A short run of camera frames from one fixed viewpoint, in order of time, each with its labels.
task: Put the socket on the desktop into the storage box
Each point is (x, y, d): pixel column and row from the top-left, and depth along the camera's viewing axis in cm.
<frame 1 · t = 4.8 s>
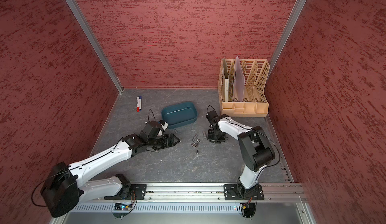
left hand: (173, 145, 80), fingers open
right hand: (212, 143, 90), fingers closed
red cap whiteboard marker: (137, 108, 111), on the table
blue cap whiteboard marker: (140, 103, 112), point 2 cm above the table
teal plastic storage box: (180, 114, 106), on the table
beige plastic file organizer: (255, 72, 106), point 22 cm above the table
grey translucent folder: (239, 83, 101), point 20 cm above the table
long chrome socket: (193, 138, 95), on the table
small chrome socket pair: (194, 144, 91), point 2 cm above the table
lone chrome socket front: (197, 151, 89), on the table

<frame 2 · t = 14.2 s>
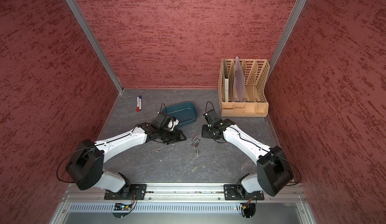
left hand: (181, 142, 82), fingers open
right hand: (205, 135, 85), fingers open
the named things where they were.

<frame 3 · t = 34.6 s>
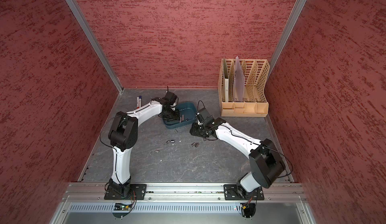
left hand: (176, 121, 97), fingers open
right hand: (192, 134, 84), fingers open
large chrome socket 2: (172, 141, 93), on the table
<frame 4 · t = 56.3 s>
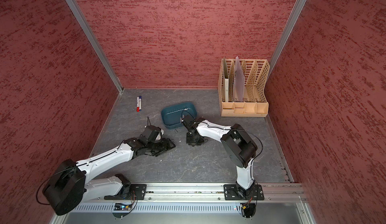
left hand: (170, 151, 83), fingers open
right hand: (192, 146, 90), fingers open
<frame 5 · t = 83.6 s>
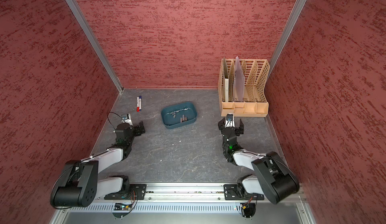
left hand: (135, 125, 91), fingers open
right hand: (231, 120, 88), fingers open
